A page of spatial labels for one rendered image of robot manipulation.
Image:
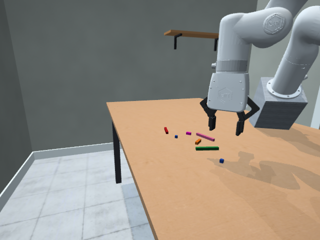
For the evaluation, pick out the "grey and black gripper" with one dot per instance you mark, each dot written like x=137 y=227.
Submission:
x=229 y=91

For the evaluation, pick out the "orange rod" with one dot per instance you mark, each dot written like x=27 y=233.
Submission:
x=198 y=141

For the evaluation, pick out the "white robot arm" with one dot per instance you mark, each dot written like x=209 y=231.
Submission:
x=265 y=28

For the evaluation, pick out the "green rod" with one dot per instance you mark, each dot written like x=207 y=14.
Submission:
x=206 y=148

